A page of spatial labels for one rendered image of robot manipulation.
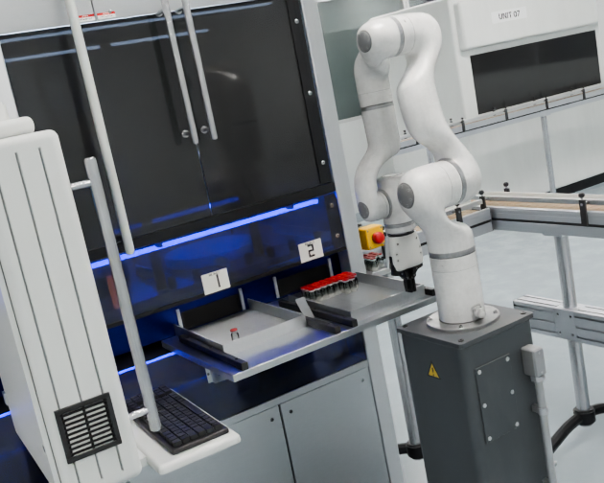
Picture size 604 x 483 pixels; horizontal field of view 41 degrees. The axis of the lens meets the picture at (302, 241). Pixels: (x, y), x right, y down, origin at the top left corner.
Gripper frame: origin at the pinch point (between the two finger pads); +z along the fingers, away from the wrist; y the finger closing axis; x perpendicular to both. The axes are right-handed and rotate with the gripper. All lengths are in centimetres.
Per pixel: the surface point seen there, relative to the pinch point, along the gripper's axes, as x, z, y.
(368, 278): -28.3, 3.1, -5.7
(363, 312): -1.6, 3.5, 15.8
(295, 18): -39, -80, -4
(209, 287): -38, -8, 43
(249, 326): -29.8, 5.1, 37.3
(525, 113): -308, 3, -379
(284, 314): -24.1, 3.5, 28.4
